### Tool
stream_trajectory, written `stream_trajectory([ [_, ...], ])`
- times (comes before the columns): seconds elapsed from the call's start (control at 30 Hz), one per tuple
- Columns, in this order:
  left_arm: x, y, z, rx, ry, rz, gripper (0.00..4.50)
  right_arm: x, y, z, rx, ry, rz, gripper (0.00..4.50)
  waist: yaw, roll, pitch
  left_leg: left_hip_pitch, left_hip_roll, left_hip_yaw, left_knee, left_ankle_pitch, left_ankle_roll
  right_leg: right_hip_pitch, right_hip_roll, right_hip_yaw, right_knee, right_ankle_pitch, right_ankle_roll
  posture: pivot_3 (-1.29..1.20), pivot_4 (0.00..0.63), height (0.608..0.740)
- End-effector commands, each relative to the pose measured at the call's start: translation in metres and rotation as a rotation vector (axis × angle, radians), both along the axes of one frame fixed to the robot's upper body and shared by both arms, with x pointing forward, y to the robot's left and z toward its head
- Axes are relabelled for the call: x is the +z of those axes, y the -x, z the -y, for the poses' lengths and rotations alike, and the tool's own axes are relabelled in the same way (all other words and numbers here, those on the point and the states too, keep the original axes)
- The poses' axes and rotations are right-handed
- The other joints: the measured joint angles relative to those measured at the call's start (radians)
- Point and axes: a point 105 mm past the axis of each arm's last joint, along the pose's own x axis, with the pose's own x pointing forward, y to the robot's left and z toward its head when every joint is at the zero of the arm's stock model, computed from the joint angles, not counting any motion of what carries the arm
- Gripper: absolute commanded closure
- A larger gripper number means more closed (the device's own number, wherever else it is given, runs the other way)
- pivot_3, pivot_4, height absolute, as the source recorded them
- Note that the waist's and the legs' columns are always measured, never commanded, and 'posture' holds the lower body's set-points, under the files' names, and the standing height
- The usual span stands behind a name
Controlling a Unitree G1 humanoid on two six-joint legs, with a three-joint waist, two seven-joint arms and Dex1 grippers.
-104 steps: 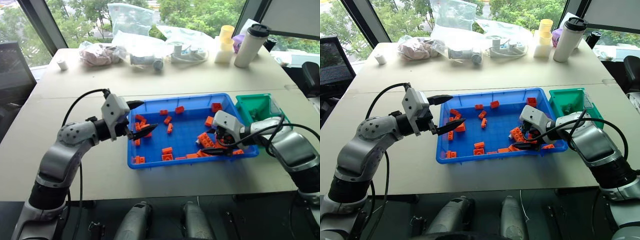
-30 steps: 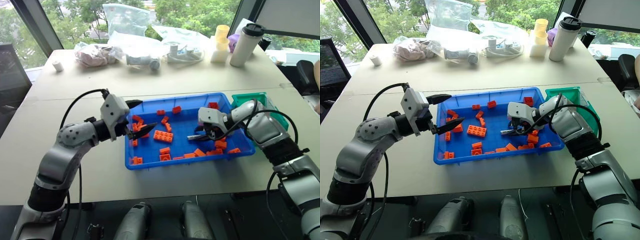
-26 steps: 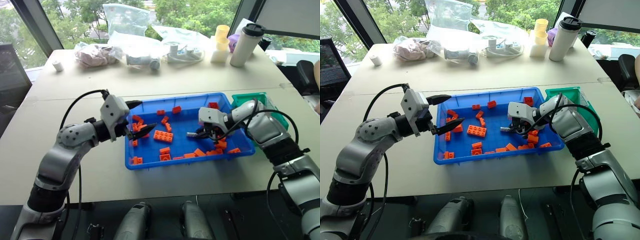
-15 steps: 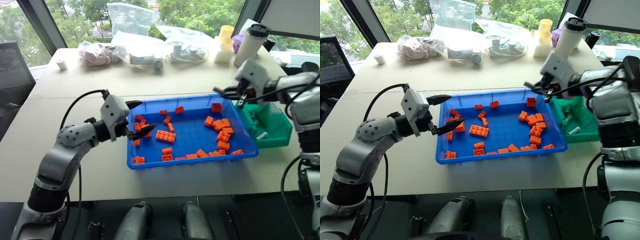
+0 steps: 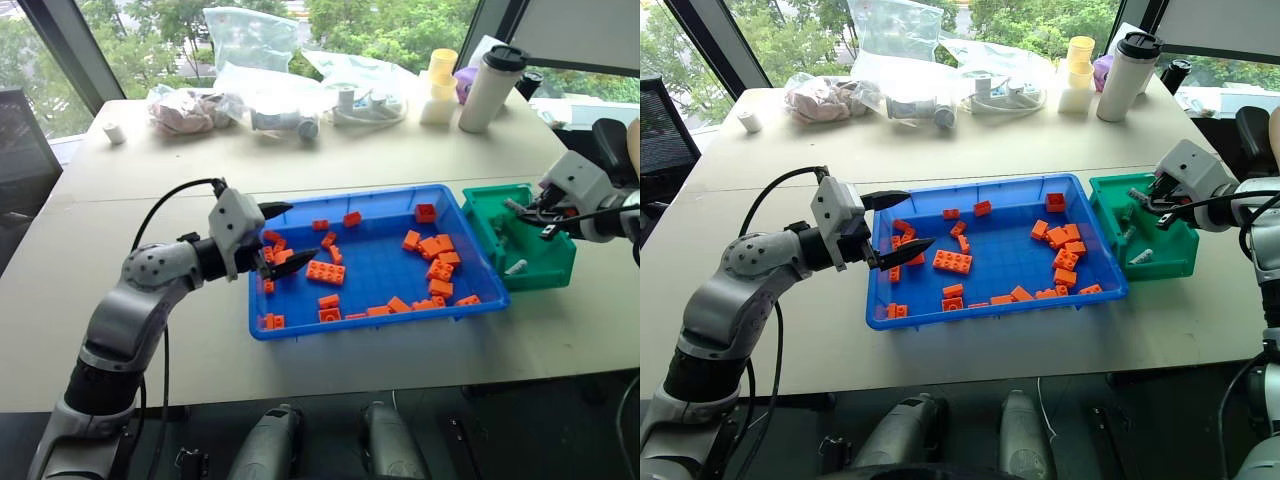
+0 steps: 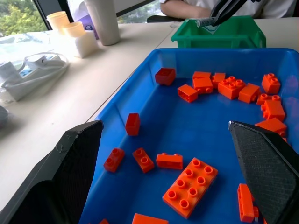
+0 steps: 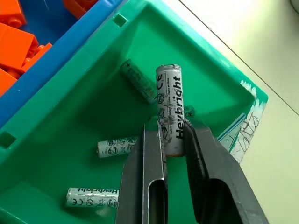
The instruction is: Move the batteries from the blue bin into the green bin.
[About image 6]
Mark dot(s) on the silver cylindrical battery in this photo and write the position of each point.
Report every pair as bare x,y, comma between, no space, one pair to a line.
204,22

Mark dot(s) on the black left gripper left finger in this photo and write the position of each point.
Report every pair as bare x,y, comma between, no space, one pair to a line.
58,177

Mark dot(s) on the orange two-stud toy brick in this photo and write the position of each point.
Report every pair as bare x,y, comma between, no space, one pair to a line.
143,160
169,161

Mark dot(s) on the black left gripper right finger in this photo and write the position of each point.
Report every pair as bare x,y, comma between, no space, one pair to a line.
268,168

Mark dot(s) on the tall white tumbler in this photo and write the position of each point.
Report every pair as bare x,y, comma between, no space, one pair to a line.
104,23

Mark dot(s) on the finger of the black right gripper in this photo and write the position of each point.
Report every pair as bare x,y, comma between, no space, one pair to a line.
218,9
230,11

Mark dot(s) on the person's white shirt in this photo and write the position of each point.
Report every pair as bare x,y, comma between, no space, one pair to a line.
268,8

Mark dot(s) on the white foam block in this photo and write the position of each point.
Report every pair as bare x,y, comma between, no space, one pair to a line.
85,45

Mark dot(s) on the purple packet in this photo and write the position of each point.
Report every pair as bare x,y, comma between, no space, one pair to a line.
90,23

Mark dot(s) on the dark red toy brick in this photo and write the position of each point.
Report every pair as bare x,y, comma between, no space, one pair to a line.
165,75

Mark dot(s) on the red-orange two-stud toy brick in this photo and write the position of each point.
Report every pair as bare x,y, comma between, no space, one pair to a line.
114,160

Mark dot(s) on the blue plastic bin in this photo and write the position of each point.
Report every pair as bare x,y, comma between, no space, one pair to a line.
187,133

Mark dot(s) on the green plastic bin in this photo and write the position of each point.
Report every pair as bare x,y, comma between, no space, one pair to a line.
222,37

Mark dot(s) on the white power strip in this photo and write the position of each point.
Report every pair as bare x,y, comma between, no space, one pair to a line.
30,74

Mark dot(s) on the large orange eight-stud brick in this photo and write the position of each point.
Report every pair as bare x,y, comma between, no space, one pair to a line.
190,187

